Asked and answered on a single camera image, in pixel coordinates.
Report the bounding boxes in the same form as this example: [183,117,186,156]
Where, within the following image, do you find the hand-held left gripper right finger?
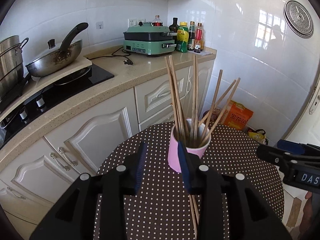
[177,141,293,240]

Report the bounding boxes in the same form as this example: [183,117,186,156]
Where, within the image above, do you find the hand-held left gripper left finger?
[29,142,148,240]

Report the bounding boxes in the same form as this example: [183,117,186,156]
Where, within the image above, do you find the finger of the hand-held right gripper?
[256,144,320,170]
[277,139,320,155]

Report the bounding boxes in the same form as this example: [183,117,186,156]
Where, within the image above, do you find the pink cup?
[167,119,212,173]

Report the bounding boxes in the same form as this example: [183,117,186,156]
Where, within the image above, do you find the pile of wooden chopsticks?
[189,194,200,239]

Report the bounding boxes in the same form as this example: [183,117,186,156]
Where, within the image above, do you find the bundle of wooden chopsticks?
[164,55,241,147]

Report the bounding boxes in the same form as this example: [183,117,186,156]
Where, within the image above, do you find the person's right hand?
[303,191,313,221]

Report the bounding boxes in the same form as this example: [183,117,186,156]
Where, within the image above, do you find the white door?
[285,65,320,147]

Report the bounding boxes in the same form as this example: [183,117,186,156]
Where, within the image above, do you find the yellow shopping bag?
[246,128,267,145]

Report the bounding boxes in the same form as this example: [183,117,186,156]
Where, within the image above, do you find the orange rice bag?
[221,100,254,132]

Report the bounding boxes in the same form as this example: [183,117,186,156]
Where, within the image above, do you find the cream kitchen base cabinet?
[0,45,217,227]

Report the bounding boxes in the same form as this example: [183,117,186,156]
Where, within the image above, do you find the black glass cooktop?
[0,64,115,149]

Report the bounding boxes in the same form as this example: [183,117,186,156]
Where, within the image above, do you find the beige board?
[0,56,92,120]

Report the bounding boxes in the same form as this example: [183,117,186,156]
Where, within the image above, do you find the green electric grill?
[123,22,178,57]

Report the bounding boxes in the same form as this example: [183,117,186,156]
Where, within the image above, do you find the yellow-green bottle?
[176,22,190,53]

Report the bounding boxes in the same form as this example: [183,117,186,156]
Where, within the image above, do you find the soy sauce bottle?
[187,21,196,51]

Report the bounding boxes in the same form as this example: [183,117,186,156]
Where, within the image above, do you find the round metal steamer rack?
[283,0,314,39]

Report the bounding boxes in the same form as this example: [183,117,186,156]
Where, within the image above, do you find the red sauce bottle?
[194,22,204,50]

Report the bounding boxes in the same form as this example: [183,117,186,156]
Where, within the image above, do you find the steel wok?
[25,22,89,78]

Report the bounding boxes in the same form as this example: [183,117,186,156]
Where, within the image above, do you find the dark oil bottle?
[169,17,180,40]

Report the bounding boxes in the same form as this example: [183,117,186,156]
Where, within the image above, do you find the wok lid with black knob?
[31,39,78,64]

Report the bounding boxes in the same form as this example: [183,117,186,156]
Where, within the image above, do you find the stainless steel steamer pot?
[0,35,29,100]

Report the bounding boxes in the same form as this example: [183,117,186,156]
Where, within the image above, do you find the metal door handle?
[309,91,320,114]

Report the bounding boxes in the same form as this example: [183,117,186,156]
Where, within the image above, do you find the black power cable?
[89,45,134,66]

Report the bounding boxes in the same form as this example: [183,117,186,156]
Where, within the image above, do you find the white wall socket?
[128,18,146,27]

